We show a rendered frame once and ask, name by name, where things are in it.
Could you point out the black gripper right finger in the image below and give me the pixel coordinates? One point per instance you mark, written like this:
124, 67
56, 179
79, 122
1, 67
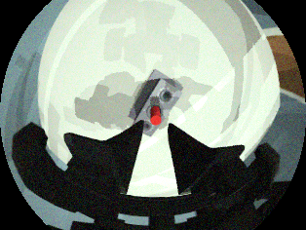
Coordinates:
192, 159

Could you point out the red peg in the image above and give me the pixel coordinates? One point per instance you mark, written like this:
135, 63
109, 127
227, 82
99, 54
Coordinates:
155, 116

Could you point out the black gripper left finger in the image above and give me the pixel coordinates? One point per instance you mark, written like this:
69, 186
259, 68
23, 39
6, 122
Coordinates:
118, 152

